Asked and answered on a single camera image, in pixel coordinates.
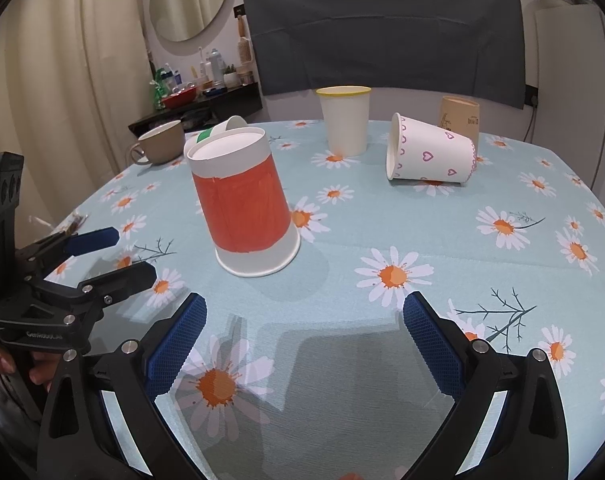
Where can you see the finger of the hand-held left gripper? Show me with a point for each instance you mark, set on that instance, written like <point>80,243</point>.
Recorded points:
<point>127,277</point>
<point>95,240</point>

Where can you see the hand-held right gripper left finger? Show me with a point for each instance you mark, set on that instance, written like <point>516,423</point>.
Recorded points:
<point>181,342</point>

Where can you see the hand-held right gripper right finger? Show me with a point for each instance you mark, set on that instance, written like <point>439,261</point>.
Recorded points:
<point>432,350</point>

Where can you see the person's left forearm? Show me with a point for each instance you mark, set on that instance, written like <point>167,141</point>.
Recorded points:
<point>5,420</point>

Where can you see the red and white paper cup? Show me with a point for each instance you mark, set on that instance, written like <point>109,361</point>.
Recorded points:
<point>245,210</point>

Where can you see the green and white paper cup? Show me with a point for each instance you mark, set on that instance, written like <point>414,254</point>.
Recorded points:
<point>230,124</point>

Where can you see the heart-printed white paper cup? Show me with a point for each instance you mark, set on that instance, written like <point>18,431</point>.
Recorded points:
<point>432,152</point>

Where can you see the brown paper cup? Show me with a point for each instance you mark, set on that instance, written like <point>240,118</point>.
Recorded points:
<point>460,112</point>

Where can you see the yellow-rimmed white paper cup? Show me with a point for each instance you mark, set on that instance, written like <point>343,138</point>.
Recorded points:
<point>343,125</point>

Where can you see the person's left hand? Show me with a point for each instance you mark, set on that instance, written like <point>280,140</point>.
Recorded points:
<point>2,360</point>

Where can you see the small brown wrapper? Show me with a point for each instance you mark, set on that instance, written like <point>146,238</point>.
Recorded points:
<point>76,222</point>

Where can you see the floral light blue tablecloth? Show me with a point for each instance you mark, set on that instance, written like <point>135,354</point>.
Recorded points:
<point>432,245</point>

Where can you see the beige ceramic mug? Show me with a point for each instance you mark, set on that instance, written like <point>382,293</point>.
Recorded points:
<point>160,146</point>

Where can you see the beige curtain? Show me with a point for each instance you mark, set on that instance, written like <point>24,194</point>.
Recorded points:
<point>57,85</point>

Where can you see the green bottle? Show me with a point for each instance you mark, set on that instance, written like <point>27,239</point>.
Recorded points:
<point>158,91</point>

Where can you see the red bowl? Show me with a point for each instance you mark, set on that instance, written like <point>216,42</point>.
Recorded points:
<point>180,100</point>

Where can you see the blue dish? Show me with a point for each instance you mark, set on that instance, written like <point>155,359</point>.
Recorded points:
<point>215,91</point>

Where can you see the black shelf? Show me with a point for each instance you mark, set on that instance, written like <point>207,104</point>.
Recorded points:
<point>232,103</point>

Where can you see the white bottle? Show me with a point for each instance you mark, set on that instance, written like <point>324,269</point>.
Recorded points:
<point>206,76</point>

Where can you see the grey spray bottle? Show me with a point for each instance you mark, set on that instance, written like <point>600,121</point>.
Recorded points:
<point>215,67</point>

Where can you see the small potted plant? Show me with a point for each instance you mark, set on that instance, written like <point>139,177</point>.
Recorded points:
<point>230,77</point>

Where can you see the wooden grinder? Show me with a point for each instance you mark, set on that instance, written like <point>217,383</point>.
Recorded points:
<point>243,50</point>

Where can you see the white cabinet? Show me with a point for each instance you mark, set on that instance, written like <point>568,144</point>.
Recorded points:
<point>572,85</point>

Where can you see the dark grey cloth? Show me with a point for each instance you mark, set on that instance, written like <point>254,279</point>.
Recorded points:
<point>382,35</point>

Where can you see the round wall mirror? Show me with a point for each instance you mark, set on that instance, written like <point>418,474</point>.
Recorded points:
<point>192,0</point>

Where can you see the black wall socket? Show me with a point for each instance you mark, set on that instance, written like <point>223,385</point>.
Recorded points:
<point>531,96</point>

